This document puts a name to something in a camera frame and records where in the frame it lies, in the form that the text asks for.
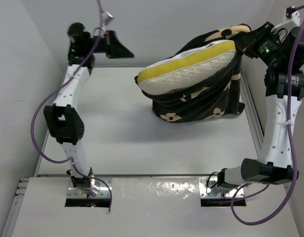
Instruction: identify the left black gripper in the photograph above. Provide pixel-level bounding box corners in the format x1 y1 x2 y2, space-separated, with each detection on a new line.
83 29 132 59

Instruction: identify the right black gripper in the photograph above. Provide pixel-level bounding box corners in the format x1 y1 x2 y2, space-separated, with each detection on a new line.
233 21 284 67

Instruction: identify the cream yellow pillow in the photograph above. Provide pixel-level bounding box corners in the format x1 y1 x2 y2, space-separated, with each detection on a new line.
137 40 236 95

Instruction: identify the black floral pillowcase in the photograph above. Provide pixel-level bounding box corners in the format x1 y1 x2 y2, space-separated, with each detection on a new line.
134 24 252 123

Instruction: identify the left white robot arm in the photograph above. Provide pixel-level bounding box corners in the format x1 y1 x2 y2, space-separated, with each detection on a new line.
43 22 134 191

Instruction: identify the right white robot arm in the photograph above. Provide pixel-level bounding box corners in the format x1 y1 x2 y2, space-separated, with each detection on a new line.
216 20 304 189

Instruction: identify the white front cover board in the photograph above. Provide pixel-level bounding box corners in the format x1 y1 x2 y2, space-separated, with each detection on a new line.
13 177 299 237

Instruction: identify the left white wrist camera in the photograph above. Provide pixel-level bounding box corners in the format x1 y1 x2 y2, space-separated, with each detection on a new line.
101 11 115 26

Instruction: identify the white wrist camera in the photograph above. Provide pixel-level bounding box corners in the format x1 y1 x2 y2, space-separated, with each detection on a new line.
271 7 301 33
101 11 115 26

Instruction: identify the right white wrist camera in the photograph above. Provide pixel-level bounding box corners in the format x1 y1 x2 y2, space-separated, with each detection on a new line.
271 7 301 33

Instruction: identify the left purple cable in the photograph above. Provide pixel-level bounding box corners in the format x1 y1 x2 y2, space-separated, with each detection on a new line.
30 0 114 213

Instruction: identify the purple cable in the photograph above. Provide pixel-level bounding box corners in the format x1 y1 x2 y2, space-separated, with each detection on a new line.
30 0 114 213
230 1 304 226

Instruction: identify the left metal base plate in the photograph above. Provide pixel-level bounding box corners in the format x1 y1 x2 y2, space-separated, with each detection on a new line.
66 180 112 199

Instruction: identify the metal base plate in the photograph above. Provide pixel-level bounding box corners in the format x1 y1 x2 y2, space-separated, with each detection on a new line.
198 176 240 199
66 180 112 199

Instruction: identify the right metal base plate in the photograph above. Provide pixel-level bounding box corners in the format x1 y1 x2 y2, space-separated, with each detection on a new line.
198 176 240 199

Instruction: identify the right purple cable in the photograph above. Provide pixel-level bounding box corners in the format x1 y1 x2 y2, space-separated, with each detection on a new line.
230 1 304 226

